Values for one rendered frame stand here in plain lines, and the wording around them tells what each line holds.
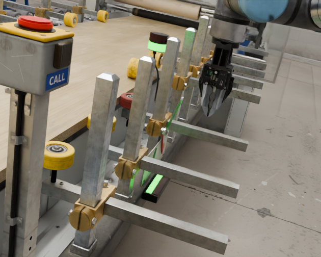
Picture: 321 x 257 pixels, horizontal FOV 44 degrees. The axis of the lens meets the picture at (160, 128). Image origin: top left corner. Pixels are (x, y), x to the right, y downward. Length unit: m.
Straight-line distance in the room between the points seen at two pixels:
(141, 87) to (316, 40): 8.99
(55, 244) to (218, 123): 2.90
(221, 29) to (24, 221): 0.64
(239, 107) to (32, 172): 3.15
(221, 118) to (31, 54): 3.38
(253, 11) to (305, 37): 9.03
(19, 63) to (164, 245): 1.78
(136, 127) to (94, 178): 0.25
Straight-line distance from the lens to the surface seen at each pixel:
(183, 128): 1.31
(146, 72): 0.98
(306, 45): 9.89
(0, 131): 0.99
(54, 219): 1.17
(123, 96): 1.32
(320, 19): 0.88
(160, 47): 1.21
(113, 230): 1.02
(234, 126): 3.67
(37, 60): 0.47
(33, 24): 0.49
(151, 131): 1.26
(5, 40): 0.49
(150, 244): 2.15
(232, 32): 0.98
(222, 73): 0.99
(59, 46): 0.48
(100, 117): 0.77
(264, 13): 0.86
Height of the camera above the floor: 1.31
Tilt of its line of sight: 21 degrees down
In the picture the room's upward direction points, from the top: 12 degrees clockwise
